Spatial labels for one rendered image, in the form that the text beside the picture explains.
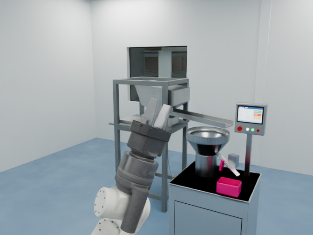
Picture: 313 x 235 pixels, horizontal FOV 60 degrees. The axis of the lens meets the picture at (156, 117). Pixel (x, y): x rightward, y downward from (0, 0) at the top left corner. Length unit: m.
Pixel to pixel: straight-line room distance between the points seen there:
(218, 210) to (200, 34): 3.32
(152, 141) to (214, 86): 4.17
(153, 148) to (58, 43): 4.92
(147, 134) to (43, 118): 4.70
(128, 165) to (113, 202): 0.09
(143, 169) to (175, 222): 1.77
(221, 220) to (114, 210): 1.61
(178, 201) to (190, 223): 0.19
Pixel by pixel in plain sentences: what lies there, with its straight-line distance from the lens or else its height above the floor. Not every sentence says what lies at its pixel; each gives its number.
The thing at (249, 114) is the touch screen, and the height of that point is 1.30.
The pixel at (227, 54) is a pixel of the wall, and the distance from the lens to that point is 4.68.
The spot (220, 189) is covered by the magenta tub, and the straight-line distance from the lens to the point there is 2.09.
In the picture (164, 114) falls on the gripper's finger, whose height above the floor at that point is 1.59.
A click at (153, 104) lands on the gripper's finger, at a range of 0.62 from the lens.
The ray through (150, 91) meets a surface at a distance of 3.03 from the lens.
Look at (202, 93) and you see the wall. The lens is 4.84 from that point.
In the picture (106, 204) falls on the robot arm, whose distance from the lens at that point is 0.62.
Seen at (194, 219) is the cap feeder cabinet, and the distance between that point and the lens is 2.27.
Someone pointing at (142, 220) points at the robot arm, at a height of 1.35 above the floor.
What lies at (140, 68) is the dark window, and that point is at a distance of 5.48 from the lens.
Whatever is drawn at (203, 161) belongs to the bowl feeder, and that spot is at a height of 0.90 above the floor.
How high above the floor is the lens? 1.72
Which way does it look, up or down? 12 degrees down
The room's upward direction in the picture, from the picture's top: straight up
